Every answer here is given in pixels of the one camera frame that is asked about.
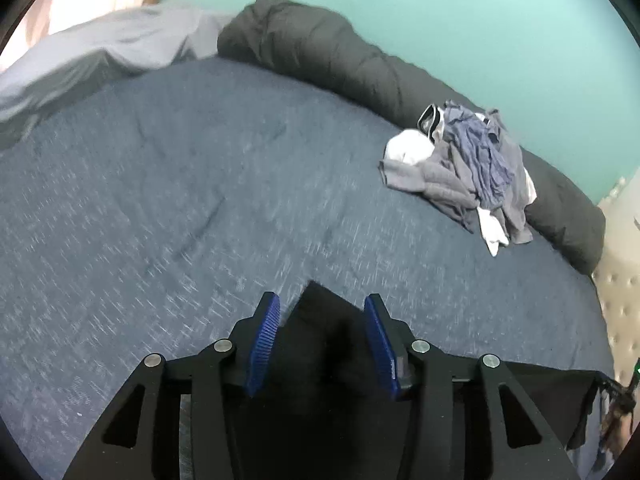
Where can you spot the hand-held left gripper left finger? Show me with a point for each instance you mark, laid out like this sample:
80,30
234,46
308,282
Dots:
262,345

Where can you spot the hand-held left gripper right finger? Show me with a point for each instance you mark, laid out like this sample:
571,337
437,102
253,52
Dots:
382,345

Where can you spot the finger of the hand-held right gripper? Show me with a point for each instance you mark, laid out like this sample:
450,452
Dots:
609,390

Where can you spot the black pants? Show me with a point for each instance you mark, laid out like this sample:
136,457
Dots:
320,340

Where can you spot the cream tufted headboard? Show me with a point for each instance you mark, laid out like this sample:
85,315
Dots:
620,285

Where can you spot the white sock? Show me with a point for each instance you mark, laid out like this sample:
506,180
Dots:
492,232

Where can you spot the grey knit garment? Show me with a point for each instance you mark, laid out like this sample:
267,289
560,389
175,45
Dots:
430,185

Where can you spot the blue-grey wrinkled garment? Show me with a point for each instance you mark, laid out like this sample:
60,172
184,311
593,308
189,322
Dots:
480,160

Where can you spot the black and white garment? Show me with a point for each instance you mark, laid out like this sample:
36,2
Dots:
430,117

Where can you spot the dark grey rolled duvet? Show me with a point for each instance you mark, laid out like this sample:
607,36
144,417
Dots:
325,45

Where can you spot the light grey bed sheet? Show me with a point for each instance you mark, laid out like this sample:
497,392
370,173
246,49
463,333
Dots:
100,55

